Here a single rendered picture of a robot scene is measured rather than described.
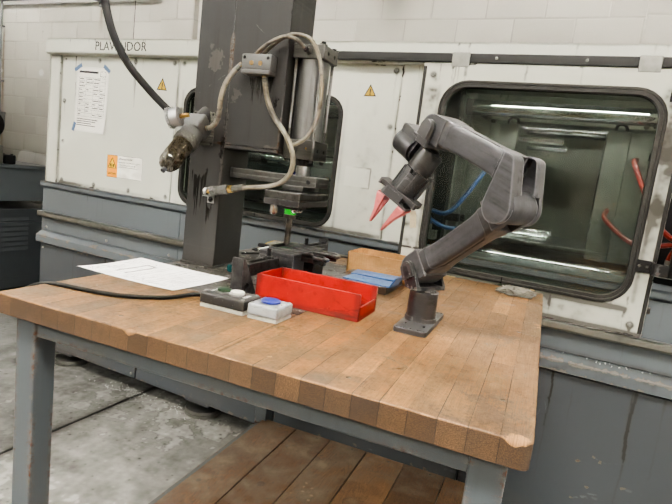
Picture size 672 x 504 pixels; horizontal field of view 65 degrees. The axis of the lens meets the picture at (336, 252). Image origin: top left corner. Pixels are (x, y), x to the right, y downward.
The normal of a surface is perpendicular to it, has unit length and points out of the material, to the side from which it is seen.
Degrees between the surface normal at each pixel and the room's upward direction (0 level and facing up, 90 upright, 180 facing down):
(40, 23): 90
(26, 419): 90
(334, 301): 90
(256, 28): 90
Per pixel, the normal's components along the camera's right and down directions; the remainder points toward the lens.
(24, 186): 0.89, 0.18
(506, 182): -0.83, -0.02
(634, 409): -0.43, 0.08
